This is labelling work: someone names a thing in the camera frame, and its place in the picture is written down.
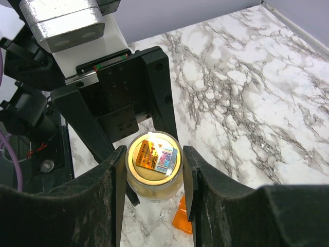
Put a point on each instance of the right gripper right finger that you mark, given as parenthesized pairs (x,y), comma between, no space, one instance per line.
(224,212)

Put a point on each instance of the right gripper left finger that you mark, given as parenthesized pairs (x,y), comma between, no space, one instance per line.
(86,211)

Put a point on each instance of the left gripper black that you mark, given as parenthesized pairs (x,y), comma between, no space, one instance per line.
(109,97)

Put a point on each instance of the orange pill organizer box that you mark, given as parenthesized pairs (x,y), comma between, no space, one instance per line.
(180,220)

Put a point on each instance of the clear pill bottle gold lid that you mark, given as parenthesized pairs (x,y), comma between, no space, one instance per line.
(154,163)

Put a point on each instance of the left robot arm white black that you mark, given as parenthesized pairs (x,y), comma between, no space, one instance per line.
(72,67)

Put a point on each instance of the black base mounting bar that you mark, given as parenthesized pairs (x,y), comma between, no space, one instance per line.
(47,165)

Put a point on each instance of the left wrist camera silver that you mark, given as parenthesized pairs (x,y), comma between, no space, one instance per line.
(59,25)

